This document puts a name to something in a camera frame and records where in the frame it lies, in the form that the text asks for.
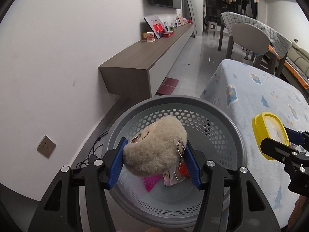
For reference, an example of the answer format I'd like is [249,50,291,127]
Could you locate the grey perforated trash basket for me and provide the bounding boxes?
[104,95,247,228]

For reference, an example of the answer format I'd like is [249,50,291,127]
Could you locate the checkered tablecloth dining table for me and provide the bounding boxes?
[218,12,292,77]

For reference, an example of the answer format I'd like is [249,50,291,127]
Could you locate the framed photo red clothes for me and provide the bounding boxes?
[144,15,165,39]

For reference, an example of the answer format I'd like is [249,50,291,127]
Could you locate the pink snack wrapper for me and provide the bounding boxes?
[162,167,186,186]

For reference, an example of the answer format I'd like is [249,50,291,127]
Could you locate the wall power socket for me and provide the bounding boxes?
[37,135,57,159]

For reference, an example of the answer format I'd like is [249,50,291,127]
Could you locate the grey dining chair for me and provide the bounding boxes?
[232,23,270,68]

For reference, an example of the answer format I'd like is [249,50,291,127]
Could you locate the red plastic bag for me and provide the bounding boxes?
[178,163,190,177]

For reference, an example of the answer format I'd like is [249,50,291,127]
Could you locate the pink plastic mesh net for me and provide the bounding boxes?
[143,174,162,192]

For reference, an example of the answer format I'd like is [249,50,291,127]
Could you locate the beige plush keychain toy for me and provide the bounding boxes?
[123,116,188,177]

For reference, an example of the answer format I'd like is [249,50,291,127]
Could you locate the orange checkered sofa blanket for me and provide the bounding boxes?
[268,45,309,90]

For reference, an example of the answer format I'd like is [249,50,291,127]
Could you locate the leaning mirror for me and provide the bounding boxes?
[182,0,197,38]

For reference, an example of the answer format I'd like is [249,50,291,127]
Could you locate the green grey sofa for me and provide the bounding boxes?
[283,42,309,90]

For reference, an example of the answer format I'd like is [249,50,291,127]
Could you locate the white red paper cup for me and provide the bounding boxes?
[146,32,155,43]

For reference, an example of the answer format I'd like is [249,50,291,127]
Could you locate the wooden tv cabinet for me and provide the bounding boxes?
[99,24,194,101]

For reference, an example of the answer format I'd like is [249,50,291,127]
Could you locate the black cable on floor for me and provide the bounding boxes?
[75,130,110,170]

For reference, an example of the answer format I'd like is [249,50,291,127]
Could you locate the light blue patterned table blanket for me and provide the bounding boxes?
[201,59,308,227]

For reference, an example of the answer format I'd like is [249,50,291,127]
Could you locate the dark red floor mat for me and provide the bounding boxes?
[156,77,179,95]

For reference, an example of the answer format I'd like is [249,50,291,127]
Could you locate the small grey stool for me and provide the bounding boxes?
[206,21,217,36]

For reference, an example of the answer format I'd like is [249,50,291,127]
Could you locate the red tray on cabinet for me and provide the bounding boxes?
[162,31,174,38]

